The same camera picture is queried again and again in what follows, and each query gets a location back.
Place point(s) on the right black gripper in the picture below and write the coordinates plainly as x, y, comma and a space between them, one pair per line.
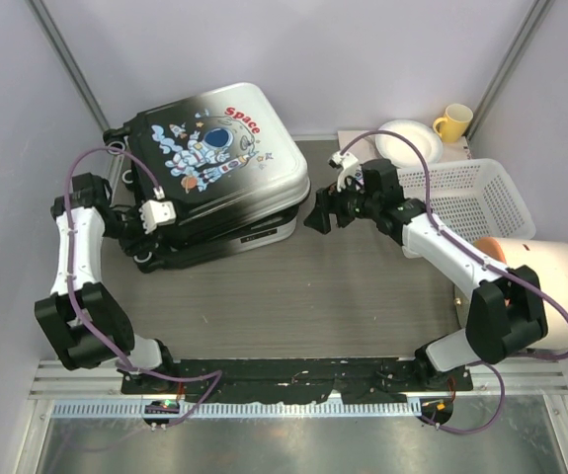
319, 219

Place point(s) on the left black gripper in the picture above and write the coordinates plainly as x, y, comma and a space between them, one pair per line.
141, 242

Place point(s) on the black white space suitcase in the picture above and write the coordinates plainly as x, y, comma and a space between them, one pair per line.
229, 166

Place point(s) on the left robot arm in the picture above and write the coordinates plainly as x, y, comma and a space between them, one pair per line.
84, 324

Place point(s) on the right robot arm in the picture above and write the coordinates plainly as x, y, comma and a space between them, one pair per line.
506, 313

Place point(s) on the white round plate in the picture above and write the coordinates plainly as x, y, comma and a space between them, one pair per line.
402, 154

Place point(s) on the white plastic mesh basket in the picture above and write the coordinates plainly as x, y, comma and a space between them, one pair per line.
478, 198

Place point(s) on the yellow mug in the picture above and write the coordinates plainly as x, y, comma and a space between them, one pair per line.
454, 122

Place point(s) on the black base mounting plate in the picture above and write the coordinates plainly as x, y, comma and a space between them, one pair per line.
301, 381

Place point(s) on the white cylindrical bin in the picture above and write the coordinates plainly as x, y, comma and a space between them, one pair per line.
550, 261

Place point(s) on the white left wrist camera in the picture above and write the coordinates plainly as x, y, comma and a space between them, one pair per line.
154, 213

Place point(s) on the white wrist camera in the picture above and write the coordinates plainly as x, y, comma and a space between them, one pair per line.
348, 165
154, 213

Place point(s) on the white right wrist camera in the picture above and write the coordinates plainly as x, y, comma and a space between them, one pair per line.
348, 165

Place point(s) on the aluminium rail frame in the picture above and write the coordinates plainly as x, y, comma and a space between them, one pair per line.
516, 377

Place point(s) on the white slotted cable duct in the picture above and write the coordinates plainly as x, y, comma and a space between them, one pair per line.
157, 409

